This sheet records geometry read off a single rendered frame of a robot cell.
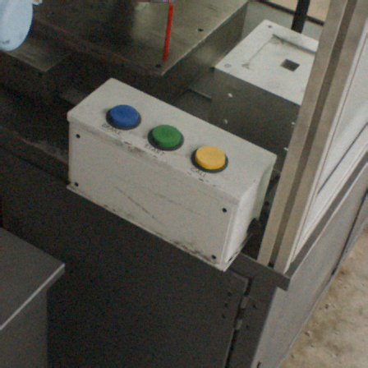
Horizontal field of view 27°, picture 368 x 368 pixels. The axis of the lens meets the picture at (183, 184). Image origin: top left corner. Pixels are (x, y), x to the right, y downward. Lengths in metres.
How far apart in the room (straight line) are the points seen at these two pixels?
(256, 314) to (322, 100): 0.43
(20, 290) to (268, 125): 0.46
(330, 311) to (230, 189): 1.12
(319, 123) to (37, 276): 0.43
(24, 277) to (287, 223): 0.37
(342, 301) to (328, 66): 1.28
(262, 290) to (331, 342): 0.85
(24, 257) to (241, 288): 0.34
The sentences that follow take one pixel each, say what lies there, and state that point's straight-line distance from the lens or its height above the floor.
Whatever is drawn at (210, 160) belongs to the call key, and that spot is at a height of 0.91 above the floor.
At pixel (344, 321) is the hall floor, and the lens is 2.06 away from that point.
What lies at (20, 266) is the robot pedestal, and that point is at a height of 0.75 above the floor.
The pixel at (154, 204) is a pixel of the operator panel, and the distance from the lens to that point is 1.08.
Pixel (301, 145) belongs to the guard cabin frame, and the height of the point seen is 0.98.
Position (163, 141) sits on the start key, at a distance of 1.03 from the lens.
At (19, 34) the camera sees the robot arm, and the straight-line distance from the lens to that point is 0.94.
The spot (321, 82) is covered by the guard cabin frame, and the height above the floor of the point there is 1.08.
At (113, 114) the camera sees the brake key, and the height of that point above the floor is 0.91.
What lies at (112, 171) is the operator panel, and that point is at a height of 0.83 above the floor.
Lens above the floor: 1.58
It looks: 44 degrees down
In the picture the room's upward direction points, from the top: 9 degrees clockwise
